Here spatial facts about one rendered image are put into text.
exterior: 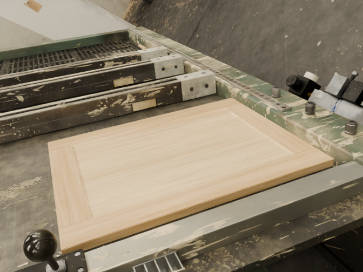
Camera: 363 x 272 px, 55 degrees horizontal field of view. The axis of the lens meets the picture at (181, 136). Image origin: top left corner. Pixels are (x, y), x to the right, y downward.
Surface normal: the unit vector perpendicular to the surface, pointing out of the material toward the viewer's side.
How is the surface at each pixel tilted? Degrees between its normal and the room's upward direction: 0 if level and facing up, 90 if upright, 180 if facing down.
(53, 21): 90
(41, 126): 90
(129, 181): 55
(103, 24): 90
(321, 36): 0
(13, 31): 90
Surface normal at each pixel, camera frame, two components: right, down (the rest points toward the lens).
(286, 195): -0.09, -0.89
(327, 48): -0.80, -0.31
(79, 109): 0.37, 0.39
